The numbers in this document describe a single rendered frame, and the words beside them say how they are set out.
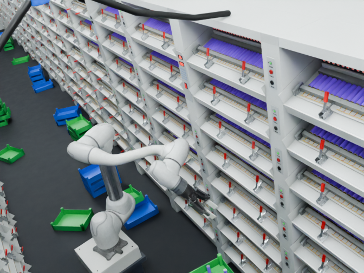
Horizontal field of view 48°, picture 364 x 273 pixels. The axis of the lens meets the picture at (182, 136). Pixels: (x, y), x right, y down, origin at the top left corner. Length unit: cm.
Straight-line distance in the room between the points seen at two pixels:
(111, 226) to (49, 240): 104
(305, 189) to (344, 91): 47
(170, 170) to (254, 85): 69
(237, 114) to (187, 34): 47
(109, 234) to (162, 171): 79
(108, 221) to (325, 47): 185
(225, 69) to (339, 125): 67
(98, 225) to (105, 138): 58
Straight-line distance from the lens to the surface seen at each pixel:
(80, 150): 238
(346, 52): 127
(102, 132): 247
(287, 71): 151
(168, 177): 210
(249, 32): 156
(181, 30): 203
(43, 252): 359
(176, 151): 216
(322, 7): 169
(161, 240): 325
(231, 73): 181
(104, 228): 271
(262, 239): 235
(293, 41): 139
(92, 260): 288
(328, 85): 151
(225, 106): 197
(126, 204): 280
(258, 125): 179
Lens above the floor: 226
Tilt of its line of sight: 31 degrees down
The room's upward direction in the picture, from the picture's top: 13 degrees counter-clockwise
